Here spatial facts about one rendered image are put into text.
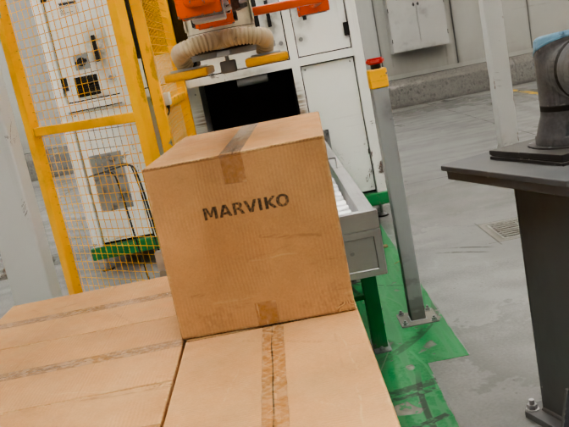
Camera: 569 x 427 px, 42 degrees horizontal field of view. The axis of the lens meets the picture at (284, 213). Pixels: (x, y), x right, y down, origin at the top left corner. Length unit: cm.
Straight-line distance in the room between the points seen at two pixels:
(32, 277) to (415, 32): 852
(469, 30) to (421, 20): 82
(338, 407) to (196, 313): 53
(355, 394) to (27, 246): 209
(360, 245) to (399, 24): 877
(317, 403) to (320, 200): 49
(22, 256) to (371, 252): 150
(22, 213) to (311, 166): 177
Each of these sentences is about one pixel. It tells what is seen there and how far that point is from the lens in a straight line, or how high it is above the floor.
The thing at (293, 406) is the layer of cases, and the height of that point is 54.
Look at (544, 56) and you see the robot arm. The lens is 195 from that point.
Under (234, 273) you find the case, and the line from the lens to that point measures 167.
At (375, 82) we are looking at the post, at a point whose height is 95.
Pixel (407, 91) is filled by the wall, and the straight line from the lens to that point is 1114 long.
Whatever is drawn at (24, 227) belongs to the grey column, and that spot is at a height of 65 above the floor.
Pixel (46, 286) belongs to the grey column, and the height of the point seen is 39.
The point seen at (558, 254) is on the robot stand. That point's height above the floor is 51.
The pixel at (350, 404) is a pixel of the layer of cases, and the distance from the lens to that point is 129.
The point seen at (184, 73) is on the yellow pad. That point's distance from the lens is 176.
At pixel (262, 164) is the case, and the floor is 91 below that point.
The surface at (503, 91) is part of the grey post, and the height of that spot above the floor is 59.
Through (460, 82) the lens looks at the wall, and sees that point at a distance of 1131.
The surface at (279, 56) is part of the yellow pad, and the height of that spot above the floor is 112.
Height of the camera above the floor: 113
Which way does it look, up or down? 12 degrees down
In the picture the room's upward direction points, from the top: 11 degrees counter-clockwise
